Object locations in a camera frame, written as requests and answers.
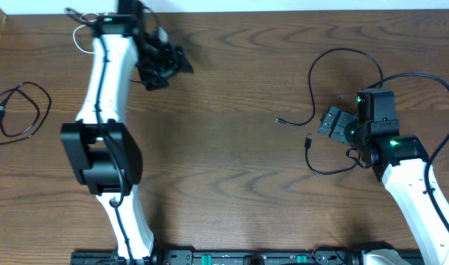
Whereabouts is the black USB cable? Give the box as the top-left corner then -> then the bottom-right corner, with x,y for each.
0,81 -> 52,146
275,48 -> 384,176

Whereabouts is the white USB cable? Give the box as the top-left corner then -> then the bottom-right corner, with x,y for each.
72,11 -> 100,55

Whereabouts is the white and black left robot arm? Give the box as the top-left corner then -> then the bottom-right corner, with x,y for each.
60,0 -> 194,264

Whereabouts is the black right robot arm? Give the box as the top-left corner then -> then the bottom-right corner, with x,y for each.
318,88 -> 449,264

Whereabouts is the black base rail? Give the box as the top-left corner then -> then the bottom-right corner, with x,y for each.
69,241 -> 424,265

